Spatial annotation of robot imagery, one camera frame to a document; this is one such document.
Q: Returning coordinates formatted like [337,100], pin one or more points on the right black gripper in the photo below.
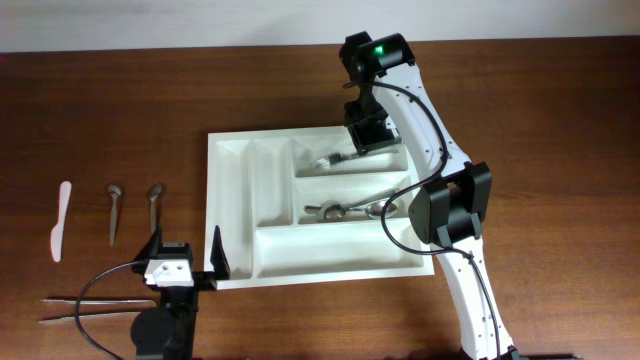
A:
[364,136]

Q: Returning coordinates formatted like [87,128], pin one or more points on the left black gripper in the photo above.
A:
[209,280]

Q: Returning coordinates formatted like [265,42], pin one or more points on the steel fork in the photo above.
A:
[338,157]
[321,164]

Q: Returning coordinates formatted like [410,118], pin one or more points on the steel tablespoon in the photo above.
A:
[372,210]
[335,211]

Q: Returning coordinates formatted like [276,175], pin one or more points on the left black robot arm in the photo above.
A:
[167,330]

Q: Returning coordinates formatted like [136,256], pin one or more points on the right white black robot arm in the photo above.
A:
[451,194]

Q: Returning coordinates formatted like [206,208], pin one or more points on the small steel teaspoon right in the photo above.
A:
[153,196]

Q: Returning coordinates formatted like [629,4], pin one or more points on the small steel teaspoon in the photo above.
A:
[115,191]
[153,196]

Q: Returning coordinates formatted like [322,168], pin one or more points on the small steel teaspoon left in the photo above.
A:
[115,191]

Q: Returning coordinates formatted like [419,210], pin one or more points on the upper metal chopstick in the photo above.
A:
[99,302]

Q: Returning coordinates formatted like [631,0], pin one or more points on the white plastic cutlery tray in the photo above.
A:
[259,184]

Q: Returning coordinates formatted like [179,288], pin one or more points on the white plastic knife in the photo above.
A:
[57,232]

